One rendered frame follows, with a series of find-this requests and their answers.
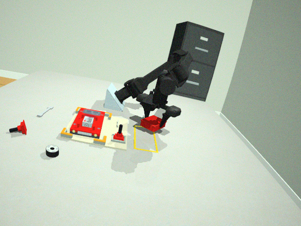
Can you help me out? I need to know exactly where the black toy tyre with white hub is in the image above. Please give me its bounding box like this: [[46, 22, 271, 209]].
[[46, 145, 59, 158]]

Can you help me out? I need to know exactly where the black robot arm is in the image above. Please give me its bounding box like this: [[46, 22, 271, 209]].
[[114, 49, 193, 111]]

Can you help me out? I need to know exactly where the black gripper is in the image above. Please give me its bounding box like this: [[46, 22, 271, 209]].
[[136, 87, 181, 128]]

